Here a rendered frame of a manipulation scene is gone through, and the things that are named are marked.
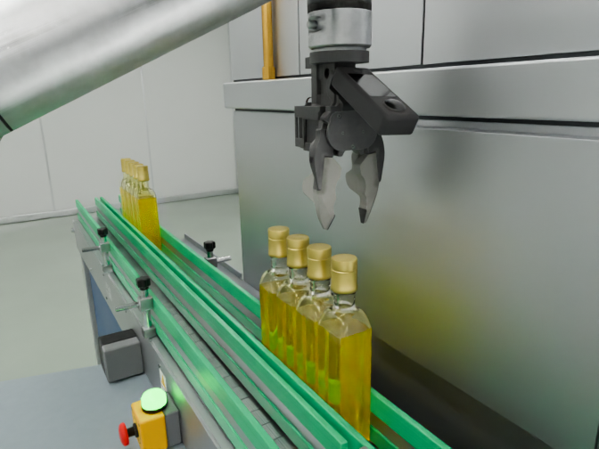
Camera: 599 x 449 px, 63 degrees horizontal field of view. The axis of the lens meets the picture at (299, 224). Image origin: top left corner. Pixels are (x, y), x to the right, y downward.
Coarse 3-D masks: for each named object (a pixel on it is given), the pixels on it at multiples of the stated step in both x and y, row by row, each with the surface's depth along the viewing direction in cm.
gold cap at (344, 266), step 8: (336, 256) 63; (344, 256) 63; (352, 256) 63; (336, 264) 62; (344, 264) 61; (352, 264) 61; (336, 272) 62; (344, 272) 61; (352, 272) 62; (336, 280) 62; (344, 280) 62; (352, 280) 62; (336, 288) 62; (344, 288) 62; (352, 288) 62
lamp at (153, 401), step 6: (150, 390) 88; (156, 390) 88; (162, 390) 88; (144, 396) 87; (150, 396) 86; (156, 396) 86; (162, 396) 87; (144, 402) 86; (150, 402) 86; (156, 402) 86; (162, 402) 87; (144, 408) 86; (150, 408) 86; (156, 408) 86; (162, 408) 87
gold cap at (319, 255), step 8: (312, 248) 67; (320, 248) 67; (328, 248) 67; (312, 256) 66; (320, 256) 66; (328, 256) 67; (312, 264) 67; (320, 264) 66; (328, 264) 67; (312, 272) 67; (320, 272) 67; (328, 272) 67; (320, 280) 67
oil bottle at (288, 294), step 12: (288, 288) 72; (300, 288) 72; (276, 300) 75; (288, 300) 72; (276, 312) 76; (288, 312) 72; (288, 324) 73; (288, 336) 74; (288, 348) 74; (288, 360) 75
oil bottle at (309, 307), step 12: (300, 300) 69; (312, 300) 67; (324, 300) 67; (300, 312) 69; (312, 312) 67; (300, 324) 70; (312, 324) 67; (300, 336) 70; (312, 336) 67; (300, 348) 71; (312, 348) 68; (300, 360) 71; (312, 360) 68; (300, 372) 72; (312, 372) 69; (312, 384) 70
